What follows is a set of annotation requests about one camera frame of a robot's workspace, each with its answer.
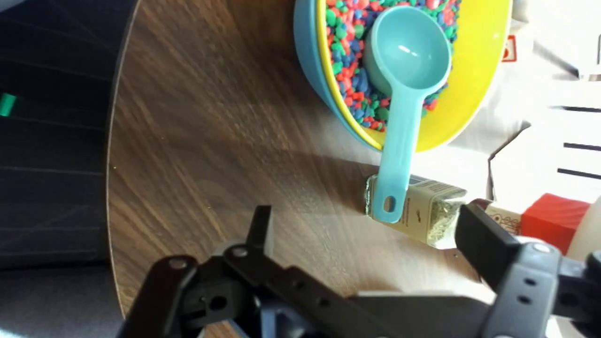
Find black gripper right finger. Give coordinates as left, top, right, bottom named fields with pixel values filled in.
left=454, top=203, right=601, bottom=338

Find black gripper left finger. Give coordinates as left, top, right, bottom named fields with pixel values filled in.
left=118, top=204, right=351, bottom=338

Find teal plastic measuring scoop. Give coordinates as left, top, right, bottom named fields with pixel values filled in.
left=364, top=5, right=450, bottom=223

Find blue and yellow bowl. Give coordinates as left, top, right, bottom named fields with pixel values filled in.
left=292, top=0, right=512, bottom=152

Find red box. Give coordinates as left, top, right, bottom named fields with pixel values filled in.
left=518, top=193, right=589, bottom=253

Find green foil wrapped block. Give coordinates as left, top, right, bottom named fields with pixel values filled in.
left=386, top=176, right=467, bottom=249

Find round dark wooden table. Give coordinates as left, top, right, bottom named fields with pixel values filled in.
left=107, top=0, right=488, bottom=338

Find colourful gravel pieces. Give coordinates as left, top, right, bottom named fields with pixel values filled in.
left=324, top=0, right=461, bottom=131

